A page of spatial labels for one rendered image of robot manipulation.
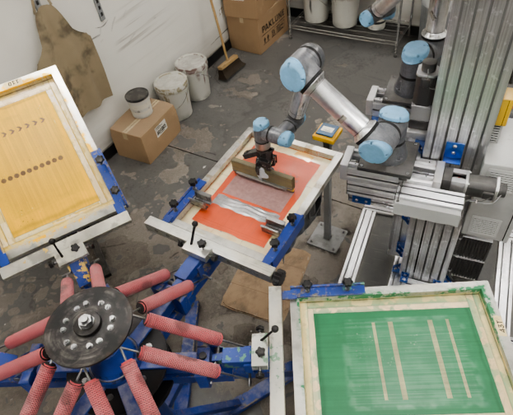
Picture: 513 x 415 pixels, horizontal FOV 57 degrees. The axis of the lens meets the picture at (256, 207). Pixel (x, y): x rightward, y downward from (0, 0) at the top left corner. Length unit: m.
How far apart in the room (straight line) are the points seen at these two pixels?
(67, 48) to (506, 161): 2.98
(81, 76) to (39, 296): 1.66
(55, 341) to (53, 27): 2.55
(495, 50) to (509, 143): 0.52
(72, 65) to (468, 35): 2.84
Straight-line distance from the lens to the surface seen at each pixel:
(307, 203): 2.26
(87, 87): 4.01
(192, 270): 2.04
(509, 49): 1.97
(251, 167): 2.39
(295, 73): 1.82
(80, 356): 1.66
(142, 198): 3.94
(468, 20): 1.90
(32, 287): 3.74
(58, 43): 3.83
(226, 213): 2.32
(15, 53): 3.69
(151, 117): 4.24
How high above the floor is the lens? 2.66
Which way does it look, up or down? 47 degrees down
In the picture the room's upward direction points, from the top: 9 degrees counter-clockwise
